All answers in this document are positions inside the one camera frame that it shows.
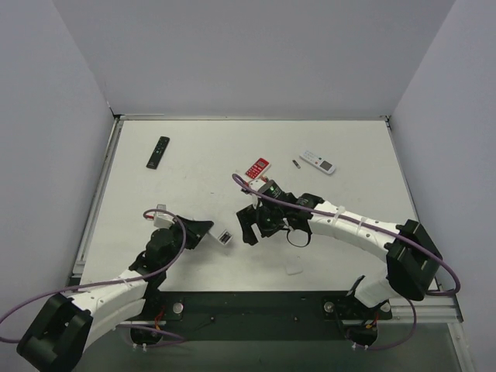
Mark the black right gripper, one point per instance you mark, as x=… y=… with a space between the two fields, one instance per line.
x=256 y=221

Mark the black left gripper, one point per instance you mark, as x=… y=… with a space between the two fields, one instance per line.
x=190 y=232

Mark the white grey remote control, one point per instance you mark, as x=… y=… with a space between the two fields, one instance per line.
x=220 y=235

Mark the white battery cover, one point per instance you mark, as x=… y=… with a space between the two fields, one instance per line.
x=293 y=269

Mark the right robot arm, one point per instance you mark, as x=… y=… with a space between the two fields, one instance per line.
x=410 y=257

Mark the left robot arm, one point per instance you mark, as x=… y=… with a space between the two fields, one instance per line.
x=71 y=320

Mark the red and white remote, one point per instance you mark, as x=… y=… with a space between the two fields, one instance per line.
x=257 y=169

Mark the white remote with orange button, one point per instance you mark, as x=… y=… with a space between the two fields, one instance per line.
x=317 y=162

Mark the black slim remote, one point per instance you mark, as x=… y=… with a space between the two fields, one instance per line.
x=158 y=152

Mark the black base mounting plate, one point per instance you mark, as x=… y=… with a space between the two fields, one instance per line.
x=256 y=315

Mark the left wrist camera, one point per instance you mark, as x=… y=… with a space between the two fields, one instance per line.
x=161 y=219

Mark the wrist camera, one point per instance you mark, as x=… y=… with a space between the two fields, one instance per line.
x=161 y=219
x=255 y=185

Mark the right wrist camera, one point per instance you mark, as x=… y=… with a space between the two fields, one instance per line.
x=255 y=185

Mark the aluminium frame rail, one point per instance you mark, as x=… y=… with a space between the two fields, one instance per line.
x=439 y=310

